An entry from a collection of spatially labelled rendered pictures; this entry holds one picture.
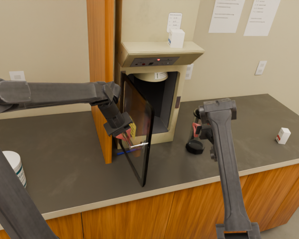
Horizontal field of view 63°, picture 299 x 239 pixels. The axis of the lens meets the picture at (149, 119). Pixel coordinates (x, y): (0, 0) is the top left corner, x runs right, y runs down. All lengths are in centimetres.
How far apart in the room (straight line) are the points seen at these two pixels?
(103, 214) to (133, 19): 85
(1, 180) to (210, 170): 100
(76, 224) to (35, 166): 32
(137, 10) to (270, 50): 131
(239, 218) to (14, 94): 56
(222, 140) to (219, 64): 122
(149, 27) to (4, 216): 81
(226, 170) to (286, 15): 155
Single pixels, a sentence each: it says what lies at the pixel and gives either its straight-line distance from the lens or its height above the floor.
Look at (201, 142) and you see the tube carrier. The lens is 131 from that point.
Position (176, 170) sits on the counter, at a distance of 124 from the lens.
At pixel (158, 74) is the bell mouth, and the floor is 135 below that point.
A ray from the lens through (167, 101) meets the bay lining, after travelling 132.
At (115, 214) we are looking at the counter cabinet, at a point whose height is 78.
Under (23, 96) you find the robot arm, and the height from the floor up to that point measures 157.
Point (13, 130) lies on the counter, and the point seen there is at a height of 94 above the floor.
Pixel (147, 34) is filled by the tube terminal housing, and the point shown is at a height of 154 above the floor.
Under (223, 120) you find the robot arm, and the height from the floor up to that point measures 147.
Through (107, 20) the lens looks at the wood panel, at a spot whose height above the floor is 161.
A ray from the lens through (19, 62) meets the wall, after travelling 150.
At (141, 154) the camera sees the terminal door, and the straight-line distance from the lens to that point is 98.
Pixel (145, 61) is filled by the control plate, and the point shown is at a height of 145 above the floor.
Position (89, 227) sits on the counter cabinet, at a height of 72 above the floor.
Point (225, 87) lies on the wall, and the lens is 199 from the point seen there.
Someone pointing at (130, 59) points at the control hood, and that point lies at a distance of 97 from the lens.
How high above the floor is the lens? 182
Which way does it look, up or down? 34 degrees down
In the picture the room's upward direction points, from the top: 7 degrees clockwise
